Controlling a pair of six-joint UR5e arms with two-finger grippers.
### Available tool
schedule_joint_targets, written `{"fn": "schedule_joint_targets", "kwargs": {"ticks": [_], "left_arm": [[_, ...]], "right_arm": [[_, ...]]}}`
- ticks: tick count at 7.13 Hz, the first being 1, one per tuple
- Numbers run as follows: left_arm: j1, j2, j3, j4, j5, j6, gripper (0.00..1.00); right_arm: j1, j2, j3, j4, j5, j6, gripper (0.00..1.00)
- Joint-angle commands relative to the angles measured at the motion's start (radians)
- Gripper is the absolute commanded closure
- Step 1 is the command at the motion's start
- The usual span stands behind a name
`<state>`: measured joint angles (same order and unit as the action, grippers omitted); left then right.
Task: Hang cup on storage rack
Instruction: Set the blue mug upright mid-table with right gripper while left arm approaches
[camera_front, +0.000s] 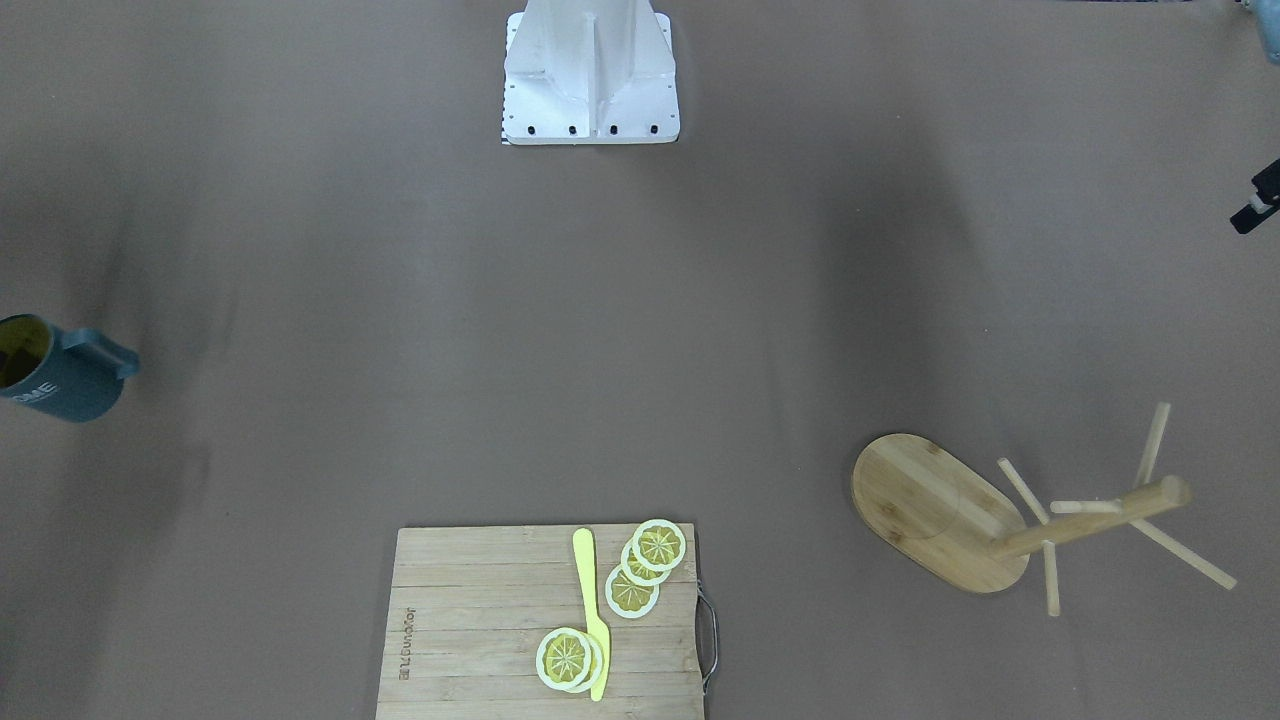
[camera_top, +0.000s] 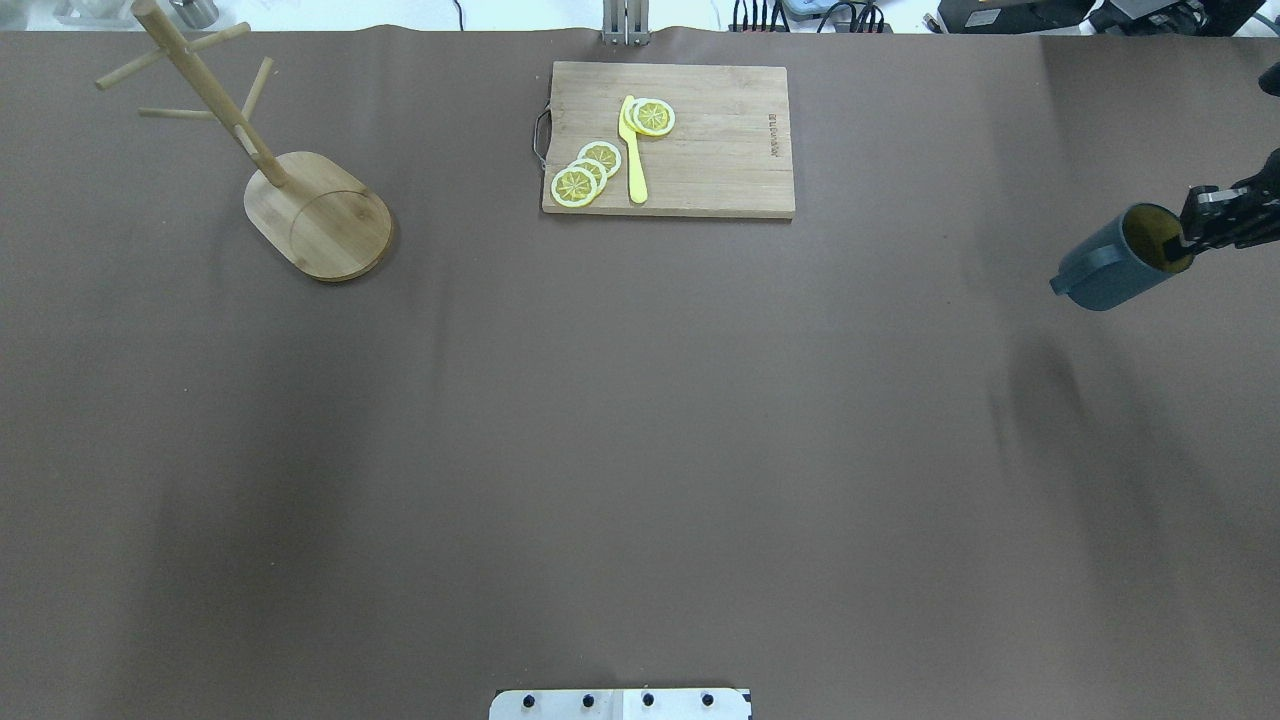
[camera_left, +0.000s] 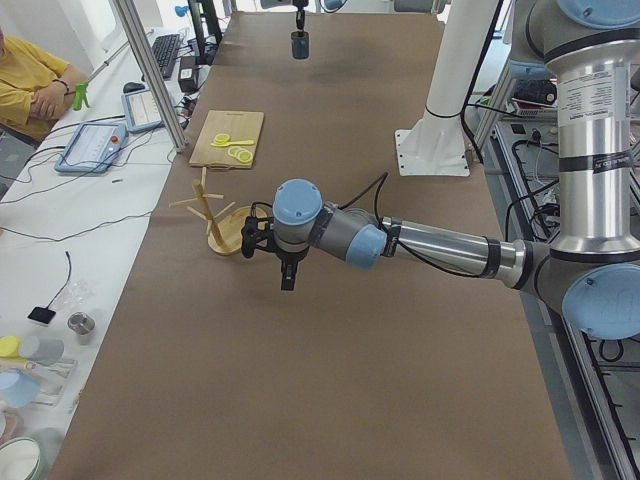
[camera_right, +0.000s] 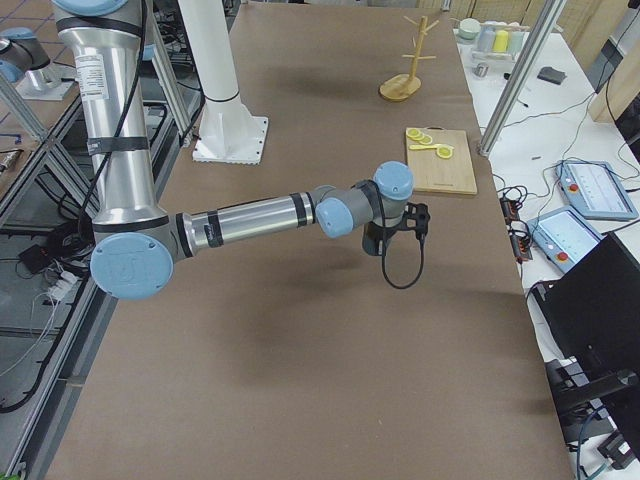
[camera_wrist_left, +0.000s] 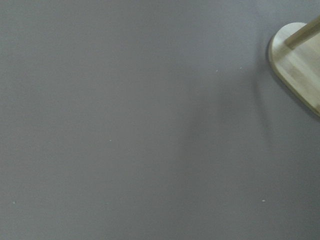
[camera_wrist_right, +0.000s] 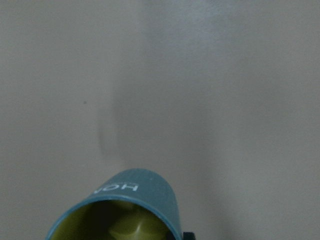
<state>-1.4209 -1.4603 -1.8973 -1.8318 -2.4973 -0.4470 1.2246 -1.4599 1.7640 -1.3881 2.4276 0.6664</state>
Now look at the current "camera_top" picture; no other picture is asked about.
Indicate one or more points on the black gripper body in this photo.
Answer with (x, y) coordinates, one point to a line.
(1243, 222)

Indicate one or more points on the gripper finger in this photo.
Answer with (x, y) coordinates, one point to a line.
(1180, 252)

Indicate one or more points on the dark blue mug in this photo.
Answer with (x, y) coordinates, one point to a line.
(1123, 258)

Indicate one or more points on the wooden cup storage rack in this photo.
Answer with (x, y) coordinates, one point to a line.
(319, 217)

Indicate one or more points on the small steel cup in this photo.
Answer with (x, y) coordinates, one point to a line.
(196, 14)

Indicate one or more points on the wooden cutting board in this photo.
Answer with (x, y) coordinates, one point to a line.
(729, 155)

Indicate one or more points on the yellow plastic knife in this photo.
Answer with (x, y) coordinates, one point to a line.
(636, 180)

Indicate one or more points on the lemon slice under knife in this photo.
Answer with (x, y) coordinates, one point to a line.
(627, 114)
(654, 117)

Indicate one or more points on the middle lemon slice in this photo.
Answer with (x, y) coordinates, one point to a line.
(596, 170)

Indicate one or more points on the aluminium frame post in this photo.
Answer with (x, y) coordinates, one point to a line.
(626, 23)

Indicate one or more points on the lemon slice near handle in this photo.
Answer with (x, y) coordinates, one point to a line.
(574, 187)

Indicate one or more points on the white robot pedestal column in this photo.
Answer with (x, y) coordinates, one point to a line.
(623, 703)

